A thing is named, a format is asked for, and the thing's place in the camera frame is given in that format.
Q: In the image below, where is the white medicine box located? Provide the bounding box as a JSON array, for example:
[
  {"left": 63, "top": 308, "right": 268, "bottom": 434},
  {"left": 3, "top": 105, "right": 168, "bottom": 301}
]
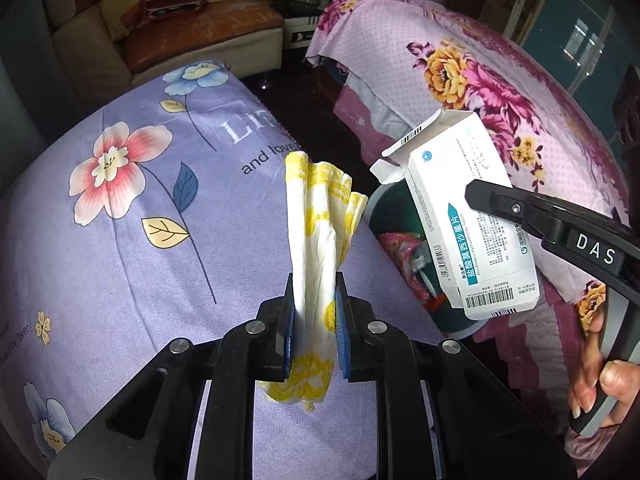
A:
[{"left": 371, "top": 110, "right": 540, "bottom": 321}]

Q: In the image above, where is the yellow white plastic wrapper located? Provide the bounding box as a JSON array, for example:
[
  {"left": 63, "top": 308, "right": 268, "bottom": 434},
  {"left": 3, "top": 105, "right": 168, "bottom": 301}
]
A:
[{"left": 260, "top": 151, "right": 368, "bottom": 412}]

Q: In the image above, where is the pink white snack packet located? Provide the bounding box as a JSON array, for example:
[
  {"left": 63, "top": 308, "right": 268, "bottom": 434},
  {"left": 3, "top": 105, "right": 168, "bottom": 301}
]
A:
[{"left": 378, "top": 233, "right": 434, "bottom": 308}]

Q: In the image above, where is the teal plastic trash bin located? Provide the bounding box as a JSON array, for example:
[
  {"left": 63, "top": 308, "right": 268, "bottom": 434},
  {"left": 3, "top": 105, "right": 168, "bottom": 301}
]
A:
[{"left": 363, "top": 181, "right": 487, "bottom": 339}]

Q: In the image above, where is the person's right hand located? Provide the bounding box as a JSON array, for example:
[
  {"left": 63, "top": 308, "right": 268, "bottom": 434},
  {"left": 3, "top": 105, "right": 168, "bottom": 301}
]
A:
[{"left": 568, "top": 308, "right": 640, "bottom": 428}]

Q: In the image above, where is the pink floral quilt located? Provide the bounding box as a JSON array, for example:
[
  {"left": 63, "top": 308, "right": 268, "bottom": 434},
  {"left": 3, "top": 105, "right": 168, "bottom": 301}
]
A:
[{"left": 307, "top": 0, "right": 628, "bottom": 472}]

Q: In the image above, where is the purple floral bed sheet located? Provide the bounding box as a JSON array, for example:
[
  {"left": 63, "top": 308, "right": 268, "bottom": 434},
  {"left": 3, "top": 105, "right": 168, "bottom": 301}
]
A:
[{"left": 1, "top": 61, "right": 296, "bottom": 474}]

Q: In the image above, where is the black white tv stand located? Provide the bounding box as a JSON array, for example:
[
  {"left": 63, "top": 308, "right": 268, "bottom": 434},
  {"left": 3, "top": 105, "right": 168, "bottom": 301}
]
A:
[{"left": 268, "top": 0, "right": 333, "bottom": 50}]

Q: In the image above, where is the beige sofa orange cushion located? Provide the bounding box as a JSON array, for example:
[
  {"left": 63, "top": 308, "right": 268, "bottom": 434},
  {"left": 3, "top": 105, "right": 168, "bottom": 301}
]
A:
[{"left": 44, "top": 0, "right": 284, "bottom": 108}]

